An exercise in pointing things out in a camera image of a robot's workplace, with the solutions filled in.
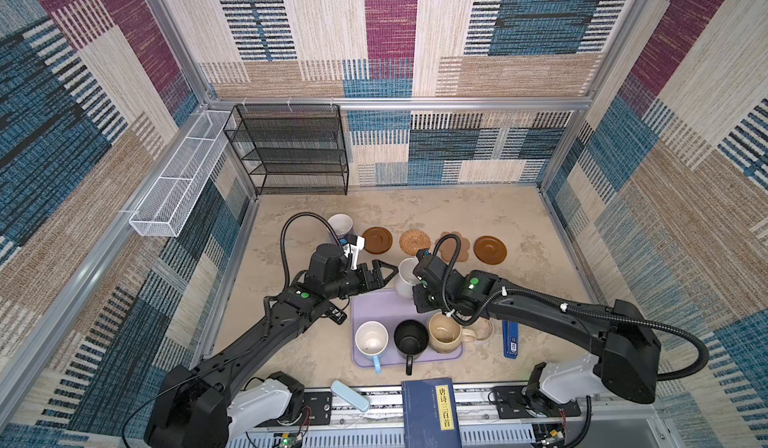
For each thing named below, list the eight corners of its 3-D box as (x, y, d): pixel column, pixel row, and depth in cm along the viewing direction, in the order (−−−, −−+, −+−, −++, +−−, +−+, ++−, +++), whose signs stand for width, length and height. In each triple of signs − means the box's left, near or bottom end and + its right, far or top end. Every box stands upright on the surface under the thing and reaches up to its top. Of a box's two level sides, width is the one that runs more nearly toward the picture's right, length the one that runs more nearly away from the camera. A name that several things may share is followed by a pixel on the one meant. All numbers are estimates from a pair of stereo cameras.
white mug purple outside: (333, 235, 109) (328, 218, 102) (340, 227, 111) (337, 209, 104) (350, 245, 106) (347, 228, 99) (358, 236, 109) (356, 219, 101)
